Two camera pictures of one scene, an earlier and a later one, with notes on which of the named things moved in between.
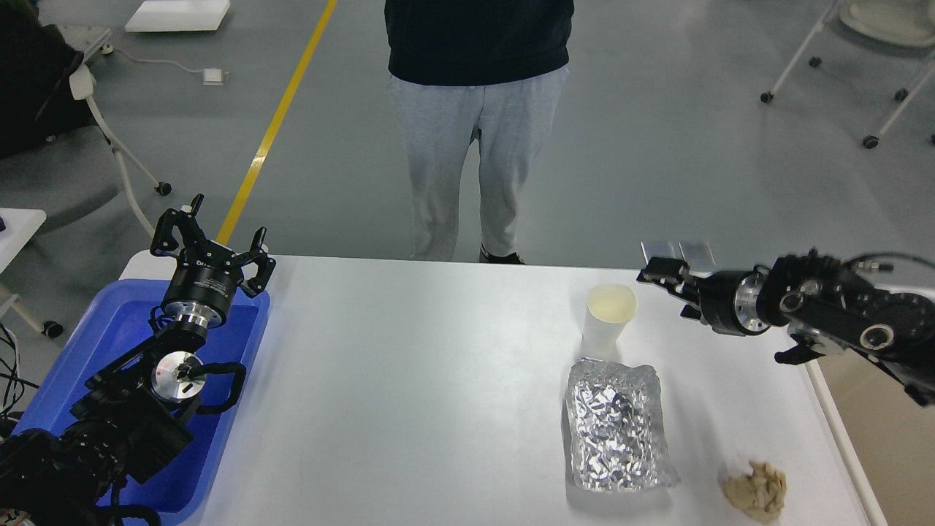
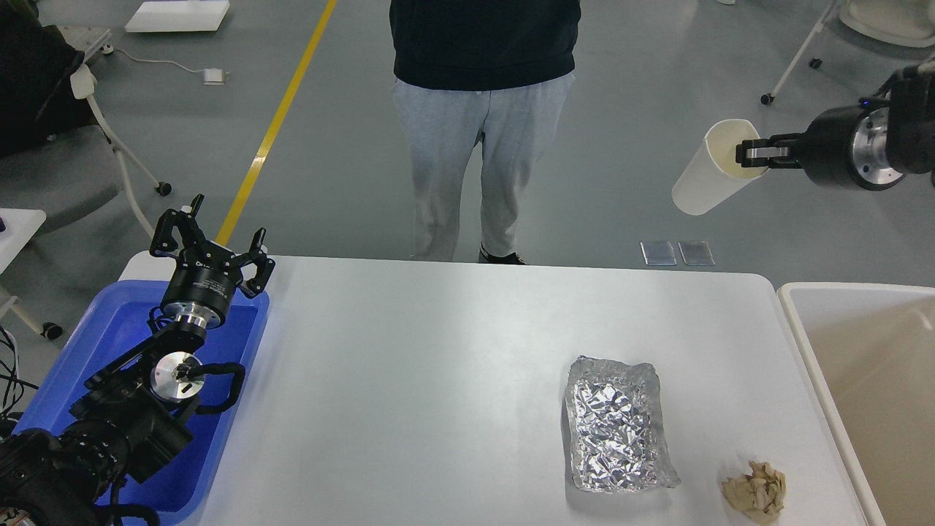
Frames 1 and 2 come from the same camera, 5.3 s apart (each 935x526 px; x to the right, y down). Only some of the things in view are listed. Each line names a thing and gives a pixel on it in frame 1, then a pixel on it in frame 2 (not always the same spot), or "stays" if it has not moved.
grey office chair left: [58, 153] stays
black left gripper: [202, 290] stays
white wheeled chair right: [901, 23] stays
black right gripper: [733, 302] to [846, 145]
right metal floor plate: [698, 256] stays
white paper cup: [609, 307] to [713, 172]
